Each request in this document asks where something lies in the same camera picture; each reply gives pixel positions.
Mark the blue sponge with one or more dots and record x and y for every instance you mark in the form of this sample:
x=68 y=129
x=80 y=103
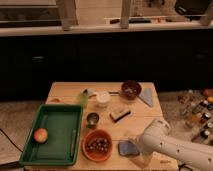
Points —
x=127 y=148

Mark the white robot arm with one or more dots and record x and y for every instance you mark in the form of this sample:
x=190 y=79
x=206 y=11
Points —
x=156 y=138

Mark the white paper cup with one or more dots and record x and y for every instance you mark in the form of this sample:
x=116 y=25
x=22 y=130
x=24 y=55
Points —
x=102 y=98

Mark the small metal cup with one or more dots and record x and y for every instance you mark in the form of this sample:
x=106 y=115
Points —
x=92 y=120

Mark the dark red bowl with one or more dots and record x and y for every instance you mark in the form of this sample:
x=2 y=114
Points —
x=130 y=89

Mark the wooden block eraser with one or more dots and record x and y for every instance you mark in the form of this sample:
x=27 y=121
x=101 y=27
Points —
x=118 y=114

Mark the grey triangular cloth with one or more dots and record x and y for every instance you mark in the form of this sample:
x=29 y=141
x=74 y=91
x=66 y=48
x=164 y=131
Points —
x=146 y=96

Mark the green plastic tray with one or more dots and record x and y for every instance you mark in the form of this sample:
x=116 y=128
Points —
x=63 y=124

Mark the orange bowl with beads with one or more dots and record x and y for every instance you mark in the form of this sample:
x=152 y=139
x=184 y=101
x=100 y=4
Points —
x=97 y=145

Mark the red apple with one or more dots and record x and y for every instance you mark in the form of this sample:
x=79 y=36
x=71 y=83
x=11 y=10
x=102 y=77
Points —
x=40 y=135

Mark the spice bottle rack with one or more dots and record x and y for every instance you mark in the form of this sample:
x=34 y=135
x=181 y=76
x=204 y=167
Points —
x=196 y=114

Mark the black bag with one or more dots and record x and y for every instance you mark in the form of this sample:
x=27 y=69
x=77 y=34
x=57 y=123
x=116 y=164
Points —
x=191 y=7

